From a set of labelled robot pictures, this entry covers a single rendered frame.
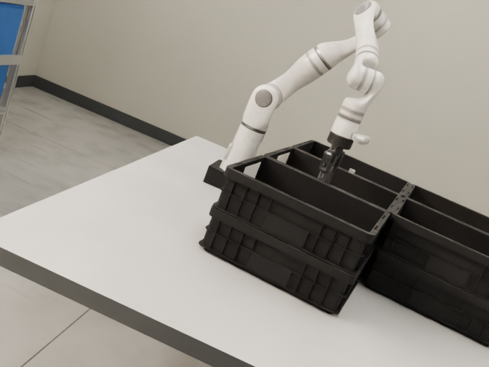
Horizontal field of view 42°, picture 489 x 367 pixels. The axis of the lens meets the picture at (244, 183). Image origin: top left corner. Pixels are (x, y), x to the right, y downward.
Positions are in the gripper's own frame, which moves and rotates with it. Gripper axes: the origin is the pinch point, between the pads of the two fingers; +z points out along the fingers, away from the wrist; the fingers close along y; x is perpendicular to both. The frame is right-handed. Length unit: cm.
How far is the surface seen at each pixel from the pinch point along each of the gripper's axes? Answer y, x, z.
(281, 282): 39.1, 10.2, 19.5
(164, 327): 80, 3, 22
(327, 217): 39.2, 14.3, -0.4
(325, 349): 54, 29, 22
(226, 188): 40.6, -11.6, 4.2
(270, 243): 40.2, 4.1, 11.7
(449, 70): -319, -26, -45
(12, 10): -70, -203, 6
